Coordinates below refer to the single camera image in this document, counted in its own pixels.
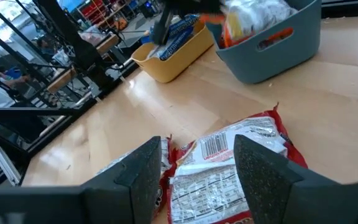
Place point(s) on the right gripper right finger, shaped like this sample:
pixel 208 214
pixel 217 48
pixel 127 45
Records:
pixel 272 193

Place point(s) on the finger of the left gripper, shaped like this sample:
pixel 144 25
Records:
pixel 163 28

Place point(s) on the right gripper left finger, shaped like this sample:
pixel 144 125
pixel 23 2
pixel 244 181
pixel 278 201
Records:
pixel 129 193

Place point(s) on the blue Maruchan ramen pack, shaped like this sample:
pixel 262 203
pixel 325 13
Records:
pixel 182 26
pixel 176 43

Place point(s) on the orange Maruchan ramen pack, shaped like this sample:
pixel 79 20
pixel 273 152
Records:
pixel 253 14
pixel 228 35

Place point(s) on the yellow plastic bin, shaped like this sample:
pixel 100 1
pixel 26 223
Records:
pixel 172 68

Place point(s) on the wooden workbench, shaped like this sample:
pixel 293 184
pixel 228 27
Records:
pixel 107 43

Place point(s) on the red storage shelf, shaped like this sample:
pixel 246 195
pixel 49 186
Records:
pixel 90 9

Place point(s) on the teal plastic bin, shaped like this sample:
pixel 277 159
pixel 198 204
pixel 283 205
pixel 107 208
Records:
pixel 259 65

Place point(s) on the black aluminium rig frame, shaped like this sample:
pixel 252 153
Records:
pixel 76 40

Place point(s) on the silver aluminium bracket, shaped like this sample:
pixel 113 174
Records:
pixel 5 165

